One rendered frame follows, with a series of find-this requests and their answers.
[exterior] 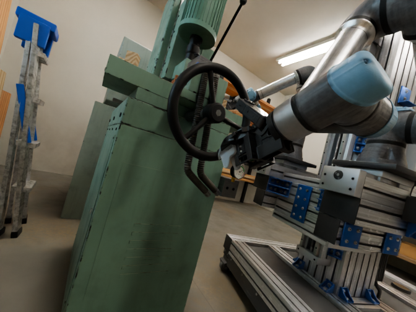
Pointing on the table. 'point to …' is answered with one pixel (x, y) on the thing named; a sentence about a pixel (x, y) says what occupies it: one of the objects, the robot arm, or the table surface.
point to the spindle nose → (195, 41)
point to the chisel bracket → (181, 67)
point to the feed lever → (229, 27)
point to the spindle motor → (202, 21)
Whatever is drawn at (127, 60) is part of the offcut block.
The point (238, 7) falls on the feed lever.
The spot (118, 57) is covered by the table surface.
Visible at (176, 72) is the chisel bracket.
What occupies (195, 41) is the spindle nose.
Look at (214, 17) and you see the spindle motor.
